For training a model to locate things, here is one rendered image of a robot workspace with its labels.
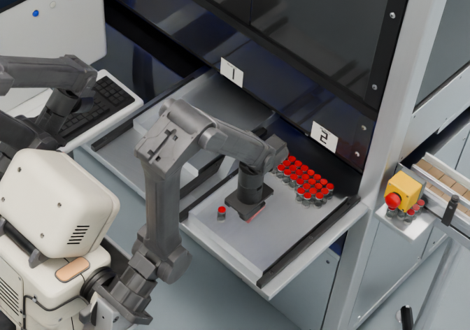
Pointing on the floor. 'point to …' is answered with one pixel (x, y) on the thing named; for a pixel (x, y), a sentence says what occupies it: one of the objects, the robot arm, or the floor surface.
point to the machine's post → (388, 138)
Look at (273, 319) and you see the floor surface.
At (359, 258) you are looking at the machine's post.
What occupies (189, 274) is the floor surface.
